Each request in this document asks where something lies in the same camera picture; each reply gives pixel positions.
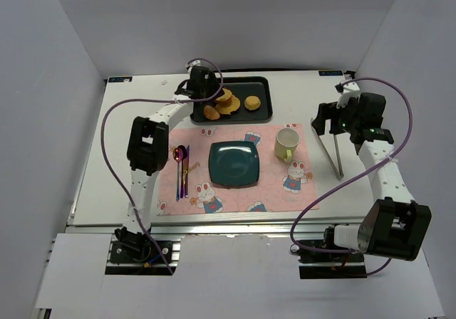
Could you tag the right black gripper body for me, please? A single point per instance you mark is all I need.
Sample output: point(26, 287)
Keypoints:
point(323, 118)

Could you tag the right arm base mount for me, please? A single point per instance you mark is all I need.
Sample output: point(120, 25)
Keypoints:
point(325, 266)

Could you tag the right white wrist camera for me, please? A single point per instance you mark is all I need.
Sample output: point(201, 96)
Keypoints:
point(347, 90)

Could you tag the pink bunny placemat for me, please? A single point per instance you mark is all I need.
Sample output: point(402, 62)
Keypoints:
point(281, 186)

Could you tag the bread slice top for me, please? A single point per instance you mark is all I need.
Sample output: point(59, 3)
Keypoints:
point(224, 97)

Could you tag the dark green square plate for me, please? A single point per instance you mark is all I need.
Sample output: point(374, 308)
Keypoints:
point(233, 164)

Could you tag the iridescent knife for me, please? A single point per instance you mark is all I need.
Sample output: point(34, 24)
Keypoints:
point(186, 171)

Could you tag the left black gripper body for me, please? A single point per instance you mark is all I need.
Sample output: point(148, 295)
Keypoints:
point(212, 85)

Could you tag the round yellow bun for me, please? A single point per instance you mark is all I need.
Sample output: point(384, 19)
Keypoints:
point(252, 103)

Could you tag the pale green mug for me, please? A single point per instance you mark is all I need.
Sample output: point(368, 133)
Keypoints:
point(286, 142)

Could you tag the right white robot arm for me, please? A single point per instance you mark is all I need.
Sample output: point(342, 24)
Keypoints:
point(396, 224)

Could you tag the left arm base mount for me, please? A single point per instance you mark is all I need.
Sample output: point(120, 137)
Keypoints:
point(135, 255)

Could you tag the black baking tray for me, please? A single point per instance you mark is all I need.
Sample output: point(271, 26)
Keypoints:
point(243, 100)

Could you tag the bread slice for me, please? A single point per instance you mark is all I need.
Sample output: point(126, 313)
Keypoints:
point(224, 97)
point(230, 107)

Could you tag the bread slice bottom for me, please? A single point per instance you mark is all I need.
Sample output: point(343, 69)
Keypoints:
point(230, 107)

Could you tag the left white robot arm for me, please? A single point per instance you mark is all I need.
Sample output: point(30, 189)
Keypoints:
point(148, 151)

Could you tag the small oval sesame bun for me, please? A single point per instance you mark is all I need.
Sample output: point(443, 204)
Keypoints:
point(211, 113)

